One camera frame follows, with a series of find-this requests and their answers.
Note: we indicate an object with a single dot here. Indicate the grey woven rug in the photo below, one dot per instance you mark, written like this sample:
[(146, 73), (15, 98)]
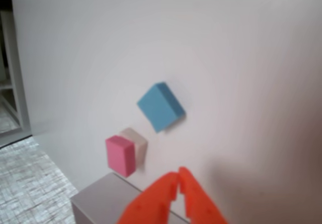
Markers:
[(25, 183)]

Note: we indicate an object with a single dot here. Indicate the white cardboard bin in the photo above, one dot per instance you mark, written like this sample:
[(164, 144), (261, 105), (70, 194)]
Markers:
[(100, 198)]

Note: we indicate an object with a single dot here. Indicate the pink foam cuboid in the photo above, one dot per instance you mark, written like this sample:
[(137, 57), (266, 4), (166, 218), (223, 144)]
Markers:
[(118, 156)]

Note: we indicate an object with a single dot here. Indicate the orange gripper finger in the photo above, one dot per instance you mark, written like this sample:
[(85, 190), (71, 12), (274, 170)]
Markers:
[(198, 204), (151, 201)]

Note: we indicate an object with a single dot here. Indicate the white shelf unit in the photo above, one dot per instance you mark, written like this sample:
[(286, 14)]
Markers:
[(17, 83)]

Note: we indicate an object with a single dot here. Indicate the blue foam cuboid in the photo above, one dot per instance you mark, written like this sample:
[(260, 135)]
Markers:
[(158, 108)]

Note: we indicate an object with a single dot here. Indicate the white foam cuboid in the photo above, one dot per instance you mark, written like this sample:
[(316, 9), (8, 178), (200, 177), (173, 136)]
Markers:
[(141, 148)]

